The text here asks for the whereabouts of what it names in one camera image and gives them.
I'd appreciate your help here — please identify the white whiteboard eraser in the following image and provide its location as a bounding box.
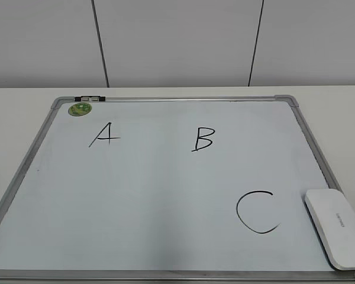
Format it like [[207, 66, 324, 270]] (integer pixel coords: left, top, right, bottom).
[[305, 189, 355, 271]]

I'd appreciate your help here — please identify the white framed whiteboard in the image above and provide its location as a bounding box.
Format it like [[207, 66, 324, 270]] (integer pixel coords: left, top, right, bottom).
[[0, 95, 355, 283]]

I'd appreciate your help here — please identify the black metal hanger clip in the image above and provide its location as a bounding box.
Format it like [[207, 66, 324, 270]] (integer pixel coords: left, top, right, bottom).
[[74, 96, 106, 102]]

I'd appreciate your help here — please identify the green round magnet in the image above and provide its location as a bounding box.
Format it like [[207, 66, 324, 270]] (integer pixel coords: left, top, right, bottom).
[[68, 102, 92, 117]]

